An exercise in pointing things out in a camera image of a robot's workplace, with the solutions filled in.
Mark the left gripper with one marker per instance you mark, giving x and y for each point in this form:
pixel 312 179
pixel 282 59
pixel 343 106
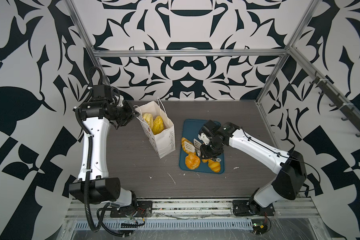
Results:
pixel 130 113

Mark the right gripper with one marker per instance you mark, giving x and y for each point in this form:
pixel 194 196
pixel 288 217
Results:
pixel 205 154

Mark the round flaky pastry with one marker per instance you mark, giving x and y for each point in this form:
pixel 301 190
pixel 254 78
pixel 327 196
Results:
pixel 192 161

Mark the metal tongs white tips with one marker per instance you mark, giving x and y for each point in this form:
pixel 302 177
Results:
pixel 197 145

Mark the small striped bread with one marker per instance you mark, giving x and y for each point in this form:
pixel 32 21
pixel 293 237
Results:
pixel 149 119

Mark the white paper bag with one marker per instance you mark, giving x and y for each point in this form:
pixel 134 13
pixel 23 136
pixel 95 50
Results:
pixel 163 143

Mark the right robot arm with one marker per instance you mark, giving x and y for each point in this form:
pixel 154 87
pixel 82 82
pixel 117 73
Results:
pixel 289 167

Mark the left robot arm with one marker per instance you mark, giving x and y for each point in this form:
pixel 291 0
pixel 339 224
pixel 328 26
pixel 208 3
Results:
pixel 94 185

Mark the striped bun bottom right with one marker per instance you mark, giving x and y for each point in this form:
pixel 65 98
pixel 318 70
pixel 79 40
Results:
pixel 214 166

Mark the small circuit board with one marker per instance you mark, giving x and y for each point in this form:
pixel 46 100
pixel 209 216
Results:
pixel 261 227

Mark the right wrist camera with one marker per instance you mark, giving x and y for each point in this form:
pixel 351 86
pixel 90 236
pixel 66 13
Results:
pixel 208 131

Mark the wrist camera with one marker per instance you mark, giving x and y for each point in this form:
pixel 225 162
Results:
pixel 109 94
pixel 208 131

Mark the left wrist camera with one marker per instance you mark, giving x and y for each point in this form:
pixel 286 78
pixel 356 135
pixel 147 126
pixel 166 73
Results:
pixel 109 94

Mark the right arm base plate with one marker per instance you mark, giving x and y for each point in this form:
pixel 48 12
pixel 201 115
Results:
pixel 244 208

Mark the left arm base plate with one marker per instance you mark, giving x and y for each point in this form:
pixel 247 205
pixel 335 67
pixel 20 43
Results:
pixel 140 209

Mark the wall hook rail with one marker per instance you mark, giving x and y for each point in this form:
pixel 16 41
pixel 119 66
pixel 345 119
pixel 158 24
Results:
pixel 338 101

